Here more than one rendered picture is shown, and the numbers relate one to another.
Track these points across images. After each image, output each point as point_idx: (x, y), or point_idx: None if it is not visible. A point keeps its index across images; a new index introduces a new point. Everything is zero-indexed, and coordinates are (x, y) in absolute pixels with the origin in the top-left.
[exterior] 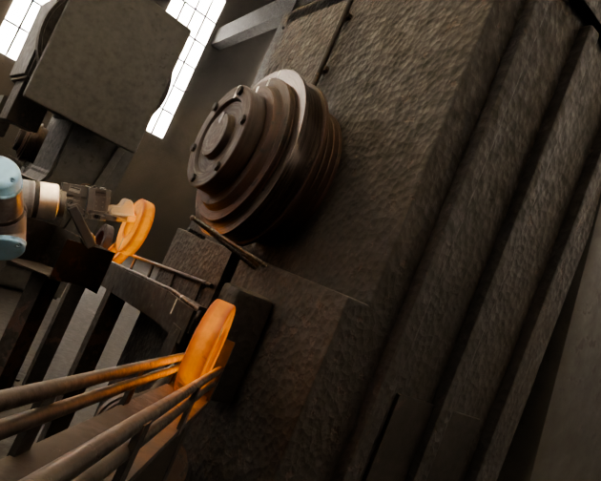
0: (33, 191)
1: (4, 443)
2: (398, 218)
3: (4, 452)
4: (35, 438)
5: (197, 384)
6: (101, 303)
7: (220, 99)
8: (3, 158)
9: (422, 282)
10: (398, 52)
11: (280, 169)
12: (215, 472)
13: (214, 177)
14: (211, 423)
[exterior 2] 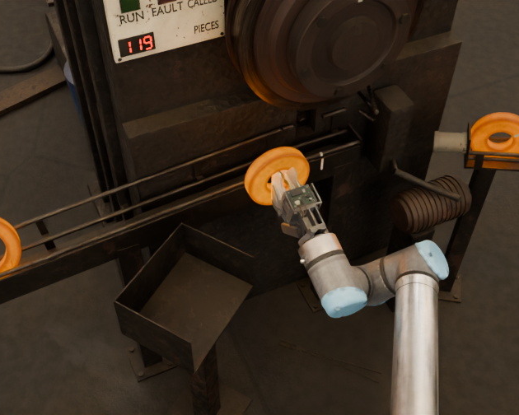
0: (345, 255)
1: (148, 394)
2: None
3: (168, 388)
4: (118, 374)
5: None
6: (127, 267)
7: (323, 10)
8: (431, 251)
9: None
10: None
11: (416, 17)
12: (385, 171)
13: (382, 74)
14: (363, 165)
